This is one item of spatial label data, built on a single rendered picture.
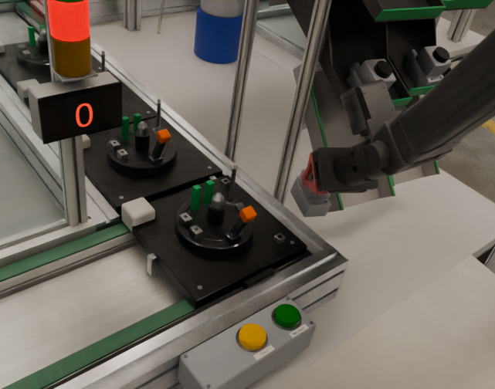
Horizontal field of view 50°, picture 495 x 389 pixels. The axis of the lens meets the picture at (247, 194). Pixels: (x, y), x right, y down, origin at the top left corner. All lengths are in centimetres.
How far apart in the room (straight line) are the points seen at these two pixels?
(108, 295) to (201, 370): 22
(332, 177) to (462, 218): 61
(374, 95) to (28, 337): 60
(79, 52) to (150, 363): 43
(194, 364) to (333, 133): 52
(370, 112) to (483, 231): 69
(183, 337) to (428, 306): 51
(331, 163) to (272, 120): 73
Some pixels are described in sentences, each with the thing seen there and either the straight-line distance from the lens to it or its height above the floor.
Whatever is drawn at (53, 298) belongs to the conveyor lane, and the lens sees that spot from 91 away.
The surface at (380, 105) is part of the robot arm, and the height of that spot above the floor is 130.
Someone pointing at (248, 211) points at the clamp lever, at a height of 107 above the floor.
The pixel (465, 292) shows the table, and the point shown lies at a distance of 116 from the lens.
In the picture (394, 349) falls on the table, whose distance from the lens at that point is 100.
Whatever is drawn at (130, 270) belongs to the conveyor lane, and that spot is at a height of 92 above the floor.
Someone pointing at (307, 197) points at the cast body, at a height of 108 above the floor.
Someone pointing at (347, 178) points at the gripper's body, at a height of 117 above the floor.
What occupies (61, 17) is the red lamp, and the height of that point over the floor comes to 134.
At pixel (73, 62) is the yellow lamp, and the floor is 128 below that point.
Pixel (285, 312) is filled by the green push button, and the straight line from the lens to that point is 83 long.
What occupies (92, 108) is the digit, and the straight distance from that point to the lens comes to 79.
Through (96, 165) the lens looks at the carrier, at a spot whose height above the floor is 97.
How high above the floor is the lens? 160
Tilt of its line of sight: 38 degrees down
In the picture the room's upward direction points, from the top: 10 degrees clockwise
